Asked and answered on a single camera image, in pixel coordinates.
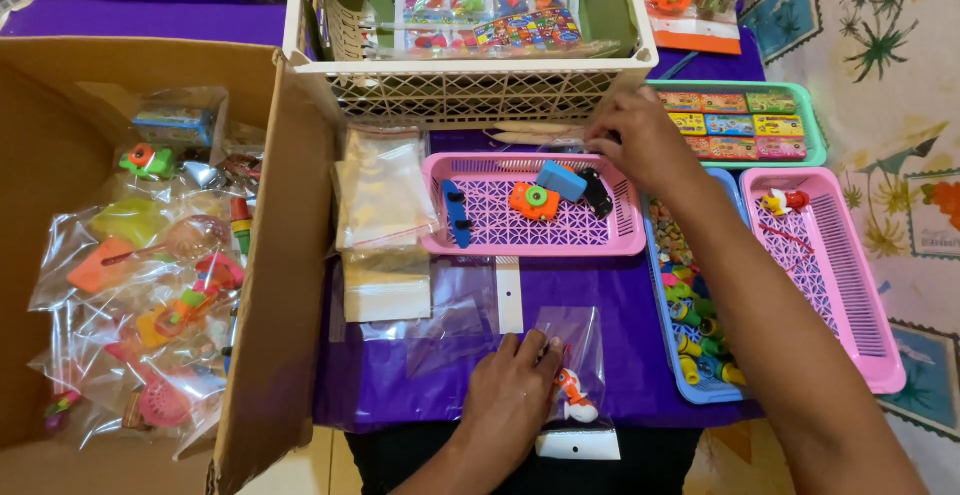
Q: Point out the person's right hand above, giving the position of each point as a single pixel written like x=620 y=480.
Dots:
x=652 y=142

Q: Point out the person's left hand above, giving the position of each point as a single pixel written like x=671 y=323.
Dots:
x=502 y=405

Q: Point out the person's right fingers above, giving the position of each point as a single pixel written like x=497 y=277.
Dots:
x=604 y=138

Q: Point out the clear bag with white header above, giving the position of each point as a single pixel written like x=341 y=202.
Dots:
x=585 y=330
x=465 y=300

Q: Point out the black toy car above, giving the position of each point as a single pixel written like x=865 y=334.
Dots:
x=598 y=195

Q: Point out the blue toy block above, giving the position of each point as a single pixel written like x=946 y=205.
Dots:
x=560 y=180

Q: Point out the cream plastic stick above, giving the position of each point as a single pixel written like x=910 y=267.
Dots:
x=529 y=136

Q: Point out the rows of small colourful boxes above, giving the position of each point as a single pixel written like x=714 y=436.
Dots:
x=731 y=125

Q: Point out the pink plastic basket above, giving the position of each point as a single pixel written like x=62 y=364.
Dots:
x=847 y=270
x=525 y=240

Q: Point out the white plastic lattice crate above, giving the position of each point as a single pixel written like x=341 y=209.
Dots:
x=465 y=97

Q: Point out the purple table cloth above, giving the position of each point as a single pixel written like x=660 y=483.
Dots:
x=600 y=285

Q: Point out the bagged toys with orange card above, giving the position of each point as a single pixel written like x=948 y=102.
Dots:
x=694 y=7

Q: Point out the blue toy skateboard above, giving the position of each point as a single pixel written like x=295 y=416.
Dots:
x=454 y=213

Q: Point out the sheets of packed colourful toys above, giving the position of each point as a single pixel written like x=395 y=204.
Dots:
x=495 y=7

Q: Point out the yellow red duck toy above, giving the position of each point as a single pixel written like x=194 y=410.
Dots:
x=780 y=201

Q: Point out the heap of colourful whistles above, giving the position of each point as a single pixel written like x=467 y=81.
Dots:
x=694 y=307

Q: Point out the red rubber band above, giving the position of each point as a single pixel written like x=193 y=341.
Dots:
x=787 y=238

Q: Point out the green plastic tray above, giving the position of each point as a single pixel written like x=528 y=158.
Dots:
x=816 y=127

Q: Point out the stack of clear zip bags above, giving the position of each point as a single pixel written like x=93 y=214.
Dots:
x=382 y=187
x=386 y=288

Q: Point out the orange white fish toy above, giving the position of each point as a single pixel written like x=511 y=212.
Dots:
x=576 y=397

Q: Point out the blue plastic basket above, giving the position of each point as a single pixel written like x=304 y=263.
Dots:
x=701 y=396

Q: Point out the patterned cream floor mat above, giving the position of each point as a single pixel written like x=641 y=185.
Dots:
x=885 y=67

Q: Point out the person's black clothing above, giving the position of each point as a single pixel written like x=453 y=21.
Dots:
x=600 y=476

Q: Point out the heap of bagged toys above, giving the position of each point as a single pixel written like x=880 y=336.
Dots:
x=142 y=285

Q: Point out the brown cardboard box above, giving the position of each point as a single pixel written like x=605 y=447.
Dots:
x=45 y=119

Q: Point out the orange toy camera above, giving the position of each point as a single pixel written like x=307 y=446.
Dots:
x=531 y=204

